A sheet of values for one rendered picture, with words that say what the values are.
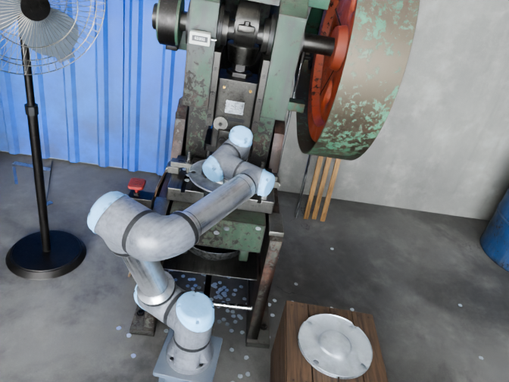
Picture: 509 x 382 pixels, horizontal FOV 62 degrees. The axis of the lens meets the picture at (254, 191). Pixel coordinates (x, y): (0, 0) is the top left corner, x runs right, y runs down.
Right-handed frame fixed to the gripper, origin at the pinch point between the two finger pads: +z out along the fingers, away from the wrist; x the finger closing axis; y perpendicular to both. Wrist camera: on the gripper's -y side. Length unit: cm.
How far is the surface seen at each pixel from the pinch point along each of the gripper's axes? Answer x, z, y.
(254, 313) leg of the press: -28, 52, 22
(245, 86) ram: 32.3, -24.5, 3.4
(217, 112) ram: 27.6, -13.7, -5.6
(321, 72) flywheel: 61, -13, 38
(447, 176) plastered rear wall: 104, 99, 173
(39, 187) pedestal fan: 23, 50, -85
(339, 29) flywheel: 47, -45, 34
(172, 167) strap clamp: 20.3, 16.3, -21.7
